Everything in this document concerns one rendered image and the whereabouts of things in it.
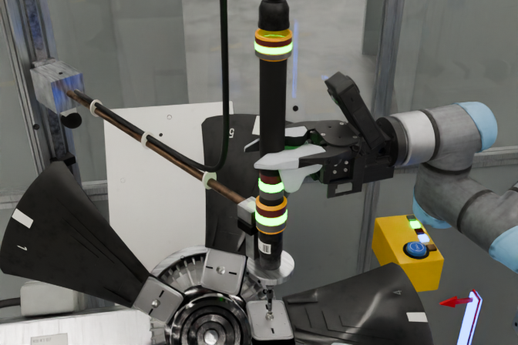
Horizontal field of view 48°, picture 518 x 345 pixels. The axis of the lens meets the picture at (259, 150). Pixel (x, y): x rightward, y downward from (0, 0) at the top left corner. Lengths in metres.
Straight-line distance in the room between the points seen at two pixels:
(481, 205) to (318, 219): 0.96
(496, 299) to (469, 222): 1.42
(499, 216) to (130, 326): 0.62
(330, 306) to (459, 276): 1.18
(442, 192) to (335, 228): 0.94
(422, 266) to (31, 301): 0.77
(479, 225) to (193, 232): 0.56
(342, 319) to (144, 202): 0.45
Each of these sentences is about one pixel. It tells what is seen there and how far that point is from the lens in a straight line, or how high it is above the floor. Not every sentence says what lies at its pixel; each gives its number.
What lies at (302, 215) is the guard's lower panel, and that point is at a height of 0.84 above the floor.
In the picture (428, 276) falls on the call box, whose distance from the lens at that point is 1.31.
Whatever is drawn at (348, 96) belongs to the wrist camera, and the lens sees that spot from 0.75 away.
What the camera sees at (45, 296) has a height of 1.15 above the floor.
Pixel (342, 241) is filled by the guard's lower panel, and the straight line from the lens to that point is 1.85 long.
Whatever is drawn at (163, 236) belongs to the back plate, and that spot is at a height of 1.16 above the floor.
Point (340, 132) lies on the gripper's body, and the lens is 0.79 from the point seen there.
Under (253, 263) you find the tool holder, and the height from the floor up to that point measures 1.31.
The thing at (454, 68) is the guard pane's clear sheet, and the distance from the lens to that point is 1.67.
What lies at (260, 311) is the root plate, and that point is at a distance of 0.97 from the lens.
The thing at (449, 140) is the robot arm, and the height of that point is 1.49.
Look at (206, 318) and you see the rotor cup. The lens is 0.89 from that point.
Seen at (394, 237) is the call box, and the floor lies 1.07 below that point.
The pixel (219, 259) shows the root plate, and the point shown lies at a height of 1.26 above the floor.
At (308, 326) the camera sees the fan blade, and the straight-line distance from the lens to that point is 0.95.
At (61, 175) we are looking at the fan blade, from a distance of 0.91.
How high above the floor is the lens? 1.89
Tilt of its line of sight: 31 degrees down
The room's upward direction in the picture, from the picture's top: straight up
